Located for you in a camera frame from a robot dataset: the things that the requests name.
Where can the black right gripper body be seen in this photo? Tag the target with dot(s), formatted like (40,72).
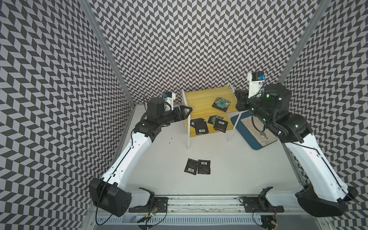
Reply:
(245,103)

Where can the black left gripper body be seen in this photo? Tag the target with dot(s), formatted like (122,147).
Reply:
(169,116)

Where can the green label tea bag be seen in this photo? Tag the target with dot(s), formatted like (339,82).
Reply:
(221,104)

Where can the black tea bag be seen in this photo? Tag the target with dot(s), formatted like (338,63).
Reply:
(203,129)
(204,167)
(196,122)
(191,166)
(220,125)

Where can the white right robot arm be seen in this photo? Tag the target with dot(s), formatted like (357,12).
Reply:
(326,195)

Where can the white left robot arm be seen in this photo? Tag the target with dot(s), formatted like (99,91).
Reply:
(108,192)

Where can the green tea bag lower back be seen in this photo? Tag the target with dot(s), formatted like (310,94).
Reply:
(212,119)

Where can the blue tray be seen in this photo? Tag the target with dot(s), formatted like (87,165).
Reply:
(244,132)

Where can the beige cloth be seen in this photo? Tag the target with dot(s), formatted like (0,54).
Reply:
(259,127)

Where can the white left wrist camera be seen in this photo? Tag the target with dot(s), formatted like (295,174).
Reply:
(169,97)

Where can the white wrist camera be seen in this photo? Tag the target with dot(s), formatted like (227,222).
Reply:
(256,81)
(169,97)

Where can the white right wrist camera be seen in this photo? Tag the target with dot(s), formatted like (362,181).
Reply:
(256,81)

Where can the wooden shelf white frame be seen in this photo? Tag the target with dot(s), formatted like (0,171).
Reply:
(201,102)

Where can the pink handled metal spoon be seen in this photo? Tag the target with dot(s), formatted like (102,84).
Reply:
(260,135)

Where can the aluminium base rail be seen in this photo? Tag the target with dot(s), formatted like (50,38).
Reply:
(205,212)

